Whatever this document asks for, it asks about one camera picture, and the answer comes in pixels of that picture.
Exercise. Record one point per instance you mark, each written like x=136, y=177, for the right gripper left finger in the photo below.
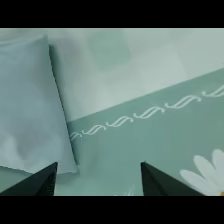
x=38, y=183

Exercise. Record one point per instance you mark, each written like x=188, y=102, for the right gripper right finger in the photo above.
x=160, y=183

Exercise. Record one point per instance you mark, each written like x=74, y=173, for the light blue shirt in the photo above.
x=28, y=106

